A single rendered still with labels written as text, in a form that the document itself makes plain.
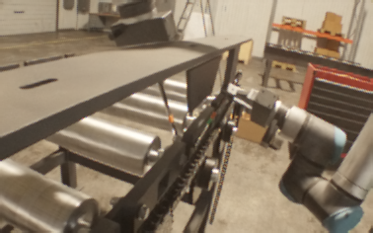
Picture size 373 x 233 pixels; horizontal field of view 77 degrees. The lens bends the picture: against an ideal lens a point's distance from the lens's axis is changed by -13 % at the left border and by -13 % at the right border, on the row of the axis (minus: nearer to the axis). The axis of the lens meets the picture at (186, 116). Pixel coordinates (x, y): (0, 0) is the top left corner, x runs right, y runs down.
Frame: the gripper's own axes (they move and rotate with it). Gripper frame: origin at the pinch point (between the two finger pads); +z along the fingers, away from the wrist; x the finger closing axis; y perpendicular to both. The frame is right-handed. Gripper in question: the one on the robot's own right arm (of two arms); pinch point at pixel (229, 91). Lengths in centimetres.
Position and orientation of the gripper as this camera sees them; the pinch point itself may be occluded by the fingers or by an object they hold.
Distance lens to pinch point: 75.3
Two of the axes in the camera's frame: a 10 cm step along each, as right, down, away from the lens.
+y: 5.5, -8.0, 2.6
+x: -1.5, -3.9, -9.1
